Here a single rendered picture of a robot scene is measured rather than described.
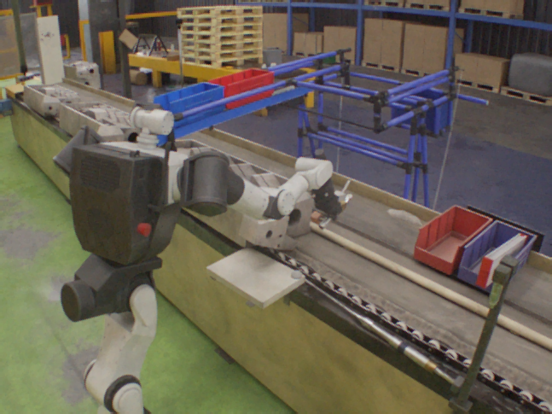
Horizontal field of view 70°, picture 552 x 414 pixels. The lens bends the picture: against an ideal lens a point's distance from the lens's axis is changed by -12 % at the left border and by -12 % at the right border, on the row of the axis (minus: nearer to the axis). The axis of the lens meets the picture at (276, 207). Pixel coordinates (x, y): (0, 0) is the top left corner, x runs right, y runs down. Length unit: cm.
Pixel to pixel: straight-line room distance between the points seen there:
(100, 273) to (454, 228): 150
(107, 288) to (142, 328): 20
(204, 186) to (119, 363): 63
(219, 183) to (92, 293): 46
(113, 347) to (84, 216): 45
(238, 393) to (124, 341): 97
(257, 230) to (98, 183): 70
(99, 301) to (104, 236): 19
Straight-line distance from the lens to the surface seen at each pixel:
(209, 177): 113
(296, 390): 196
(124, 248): 117
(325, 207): 166
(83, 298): 125
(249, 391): 226
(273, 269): 165
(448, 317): 160
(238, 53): 777
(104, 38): 1212
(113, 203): 112
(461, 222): 206
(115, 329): 144
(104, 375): 149
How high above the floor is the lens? 173
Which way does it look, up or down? 26 degrees down
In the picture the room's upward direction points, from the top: straight up
